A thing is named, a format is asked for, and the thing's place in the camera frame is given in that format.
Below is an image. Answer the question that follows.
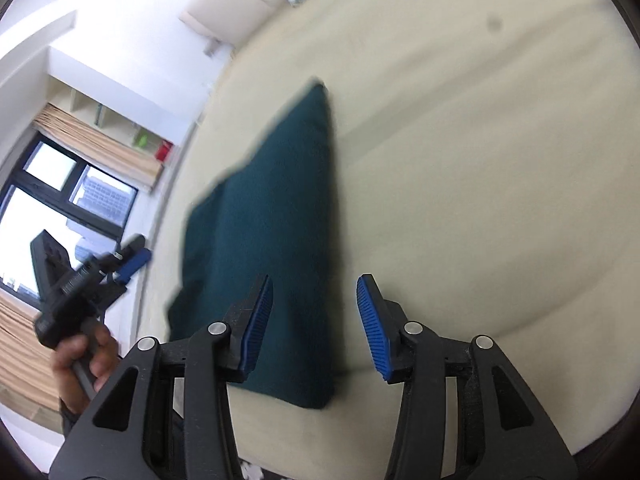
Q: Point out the cream padded headboard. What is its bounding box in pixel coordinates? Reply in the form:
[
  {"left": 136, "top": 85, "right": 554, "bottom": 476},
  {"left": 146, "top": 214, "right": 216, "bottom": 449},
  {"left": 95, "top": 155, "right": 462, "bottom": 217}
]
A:
[{"left": 179, "top": 0, "right": 351, "bottom": 53}]

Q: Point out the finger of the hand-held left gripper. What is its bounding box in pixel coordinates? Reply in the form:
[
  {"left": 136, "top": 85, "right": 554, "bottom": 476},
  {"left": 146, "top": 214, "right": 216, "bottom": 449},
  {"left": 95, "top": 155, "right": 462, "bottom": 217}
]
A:
[
  {"left": 114, "top": 247, "right": 152, "bottom": 284},
  {"left": 107, "top": 234, "right": 147, "bottom": 262}
]

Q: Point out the bed with beige sheet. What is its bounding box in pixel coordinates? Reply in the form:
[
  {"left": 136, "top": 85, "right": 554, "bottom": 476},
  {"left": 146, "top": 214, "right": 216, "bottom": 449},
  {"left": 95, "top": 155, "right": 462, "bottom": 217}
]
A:
[{"left": 132, "top": 0, "right": 640, "bottom": 463}]

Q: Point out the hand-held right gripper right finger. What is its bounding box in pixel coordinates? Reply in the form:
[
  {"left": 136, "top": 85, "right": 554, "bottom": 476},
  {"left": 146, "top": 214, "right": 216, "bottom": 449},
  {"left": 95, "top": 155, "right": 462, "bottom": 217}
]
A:
[{"left": 356, "top": 274, "right": 580, "bottom": 480}]

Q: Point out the person's left forearm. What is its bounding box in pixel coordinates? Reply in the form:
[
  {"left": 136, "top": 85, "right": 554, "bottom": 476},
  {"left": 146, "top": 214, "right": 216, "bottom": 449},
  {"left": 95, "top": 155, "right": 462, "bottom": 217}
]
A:
[{"left": 59, "top": 397, "right": 88, "bottom": 436}]

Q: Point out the white wall shelf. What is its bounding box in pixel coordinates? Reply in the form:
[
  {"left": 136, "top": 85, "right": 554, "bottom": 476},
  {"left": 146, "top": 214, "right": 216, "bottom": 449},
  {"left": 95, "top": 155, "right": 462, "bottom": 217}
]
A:
[{"left": 67, "top": 85, "right": 176, "bottom": 166}]

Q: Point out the dark green garment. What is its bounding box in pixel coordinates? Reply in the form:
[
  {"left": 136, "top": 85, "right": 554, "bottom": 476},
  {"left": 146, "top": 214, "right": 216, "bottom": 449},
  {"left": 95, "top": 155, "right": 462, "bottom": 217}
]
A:
[{"left": 166, "top": 77, "right": 346, "bottom": 411}]

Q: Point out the white window ledge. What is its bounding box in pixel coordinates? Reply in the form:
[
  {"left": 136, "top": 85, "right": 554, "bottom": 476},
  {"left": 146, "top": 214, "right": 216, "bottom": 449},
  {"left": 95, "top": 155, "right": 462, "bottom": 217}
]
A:
[{"left": 95, "top": 110, "right": 211, "bottom": 356}]

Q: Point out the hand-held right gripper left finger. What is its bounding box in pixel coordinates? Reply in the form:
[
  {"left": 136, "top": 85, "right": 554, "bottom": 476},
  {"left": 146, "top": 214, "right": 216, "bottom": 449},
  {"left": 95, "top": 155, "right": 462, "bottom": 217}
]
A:
[{"left": 48, "top": 274, "right": 274, "bottom": 480}]

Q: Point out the beige curtain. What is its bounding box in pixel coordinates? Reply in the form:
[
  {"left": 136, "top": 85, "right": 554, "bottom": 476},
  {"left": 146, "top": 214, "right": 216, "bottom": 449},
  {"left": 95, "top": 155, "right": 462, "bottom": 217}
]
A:
[
  {"left": 0, "top": 290, "right": 66, "bottom": 426},
  {"left": 32, "top": 102, "right": 166, "bottom": 192}
]

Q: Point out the black framed window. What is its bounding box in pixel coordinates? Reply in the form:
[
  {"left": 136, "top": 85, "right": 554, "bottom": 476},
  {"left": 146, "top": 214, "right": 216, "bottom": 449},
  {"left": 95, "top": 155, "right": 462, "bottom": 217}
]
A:
[{"left": 0, "top": 130, "right": 140, "bottom": 306}]

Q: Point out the person's left hand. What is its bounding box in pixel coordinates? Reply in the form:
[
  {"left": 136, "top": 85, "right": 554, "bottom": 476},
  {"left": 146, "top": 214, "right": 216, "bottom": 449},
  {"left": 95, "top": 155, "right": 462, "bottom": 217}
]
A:
[{"left": 52, "top": 322, "right": 121, "bottom": 413}]

